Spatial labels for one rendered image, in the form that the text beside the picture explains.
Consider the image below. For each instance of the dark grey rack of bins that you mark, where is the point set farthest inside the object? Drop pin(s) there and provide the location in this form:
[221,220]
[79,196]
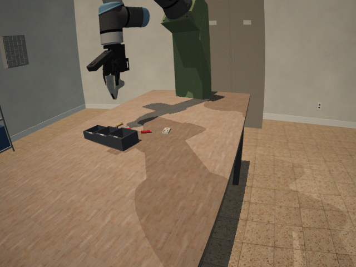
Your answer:
[117,138]

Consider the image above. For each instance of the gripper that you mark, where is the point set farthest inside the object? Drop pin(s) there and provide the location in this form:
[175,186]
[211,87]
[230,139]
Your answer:
[114,66]

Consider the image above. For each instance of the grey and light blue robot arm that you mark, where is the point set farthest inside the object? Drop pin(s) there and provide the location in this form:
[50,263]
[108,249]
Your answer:
[113,16]

